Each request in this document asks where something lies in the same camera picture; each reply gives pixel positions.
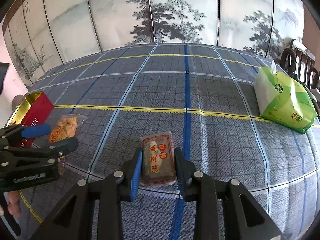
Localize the orange fried twist snack packet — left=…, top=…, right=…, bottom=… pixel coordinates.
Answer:
left=48, top=113, right=89, bottom=176

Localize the brown sesame cake packet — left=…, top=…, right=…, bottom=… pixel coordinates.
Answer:
left=140, top=131, right=176, bottom=187

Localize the person left hand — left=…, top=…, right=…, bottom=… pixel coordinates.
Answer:
left=7, top=191, right=22, bottom=218

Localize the red gold toffee tin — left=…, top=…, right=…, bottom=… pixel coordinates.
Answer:
left=1, top=91, right=54, bottom=151

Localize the painted folding screen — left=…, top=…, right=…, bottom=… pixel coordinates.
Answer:
left=1, top=0, right=304, bottom=87

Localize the green tissue pack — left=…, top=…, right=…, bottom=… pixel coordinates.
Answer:
left=253, top=62, right=317, bottom=134

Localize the blue plaid tablecloth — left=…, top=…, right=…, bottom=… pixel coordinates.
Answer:
left=19, top=43, right=319, bottom=239

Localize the dark wooden chair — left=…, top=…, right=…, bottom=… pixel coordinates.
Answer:
left=280, top=39, right=319, bottom=118

